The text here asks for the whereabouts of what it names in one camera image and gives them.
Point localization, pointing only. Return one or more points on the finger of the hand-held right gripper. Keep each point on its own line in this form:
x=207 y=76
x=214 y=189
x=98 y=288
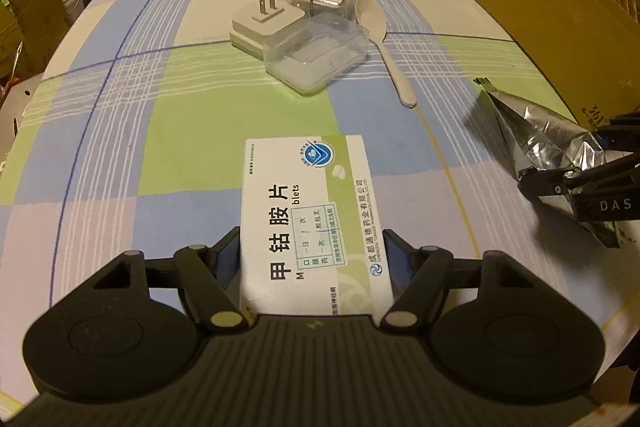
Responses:
x=622 y=134
x=545 y=184

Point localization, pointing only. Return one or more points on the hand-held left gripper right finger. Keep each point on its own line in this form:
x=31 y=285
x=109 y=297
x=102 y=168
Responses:
x=395 y=254

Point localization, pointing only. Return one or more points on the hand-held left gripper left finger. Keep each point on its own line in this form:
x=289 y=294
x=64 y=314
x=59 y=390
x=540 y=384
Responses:
x=230 y=254

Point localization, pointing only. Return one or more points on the silver foil pouch green leaf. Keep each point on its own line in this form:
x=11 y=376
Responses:
x=530 y=132

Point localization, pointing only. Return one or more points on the white medicine box green stripe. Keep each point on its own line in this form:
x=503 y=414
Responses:
x=310 y=207

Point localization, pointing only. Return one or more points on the white plastic spoon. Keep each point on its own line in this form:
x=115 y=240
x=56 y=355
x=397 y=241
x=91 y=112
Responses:
x=370 y=17

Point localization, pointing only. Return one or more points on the checked tablecloth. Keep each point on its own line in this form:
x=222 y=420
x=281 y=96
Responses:
x=175 y=132

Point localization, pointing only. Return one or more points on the white power adapter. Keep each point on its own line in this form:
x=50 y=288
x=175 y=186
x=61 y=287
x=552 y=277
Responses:
x=255 y=24

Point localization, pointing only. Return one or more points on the plain cardboard box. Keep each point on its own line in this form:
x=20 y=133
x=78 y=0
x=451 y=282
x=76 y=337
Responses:
x=10 y=42

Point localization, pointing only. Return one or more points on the printed cardboard box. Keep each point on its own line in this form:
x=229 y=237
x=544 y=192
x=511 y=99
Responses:
x=35 y=7

